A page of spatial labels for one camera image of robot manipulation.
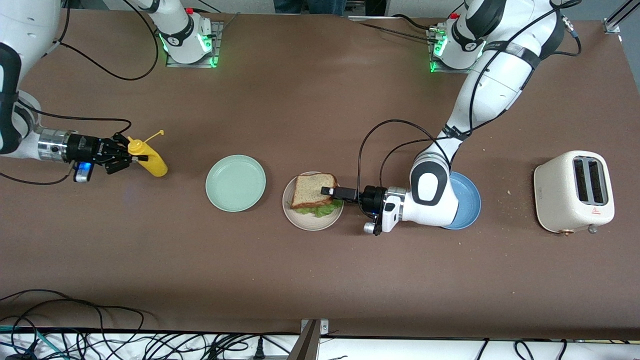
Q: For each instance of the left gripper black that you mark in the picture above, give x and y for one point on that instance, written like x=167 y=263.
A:
x=372 y=196

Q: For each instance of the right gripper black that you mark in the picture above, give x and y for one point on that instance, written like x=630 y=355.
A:
x=84 y=146

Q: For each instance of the green lettuce leaf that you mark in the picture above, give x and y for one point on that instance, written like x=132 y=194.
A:
x=322 y=210

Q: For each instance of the brown bread slice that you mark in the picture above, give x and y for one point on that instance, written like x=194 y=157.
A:
x=310 y=192

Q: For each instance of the yellow mustard squeeze bottle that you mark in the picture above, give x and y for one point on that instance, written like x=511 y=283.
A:
x=150 y=160

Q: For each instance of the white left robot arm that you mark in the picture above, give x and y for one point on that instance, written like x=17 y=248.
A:
x=435 y=195

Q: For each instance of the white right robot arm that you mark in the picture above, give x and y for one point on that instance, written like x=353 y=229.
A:
x=20 y=75

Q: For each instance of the beige plate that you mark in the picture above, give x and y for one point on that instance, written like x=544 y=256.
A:
x=312 y=222

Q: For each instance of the light green plate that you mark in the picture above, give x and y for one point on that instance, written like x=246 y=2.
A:
x=235 y=182

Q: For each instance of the blue plate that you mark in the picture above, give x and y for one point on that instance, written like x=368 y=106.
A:
x=467 y=205

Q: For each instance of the aluminium beam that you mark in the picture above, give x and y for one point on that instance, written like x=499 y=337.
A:
x=305 y=345

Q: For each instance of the black power plug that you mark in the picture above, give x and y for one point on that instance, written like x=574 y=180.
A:
x=258 y=348

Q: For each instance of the cream white toaster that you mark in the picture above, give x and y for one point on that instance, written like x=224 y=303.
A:
x=555 y=195

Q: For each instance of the aluminium corner profile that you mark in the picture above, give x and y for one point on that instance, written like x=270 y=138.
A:
x=612 y=25

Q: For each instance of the small metal bracket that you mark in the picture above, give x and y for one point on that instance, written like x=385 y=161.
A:
x=324 y=326

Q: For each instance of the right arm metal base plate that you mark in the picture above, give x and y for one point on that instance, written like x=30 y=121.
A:
x=216 y=40

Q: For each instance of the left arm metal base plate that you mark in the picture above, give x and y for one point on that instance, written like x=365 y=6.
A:
x=440 y=70

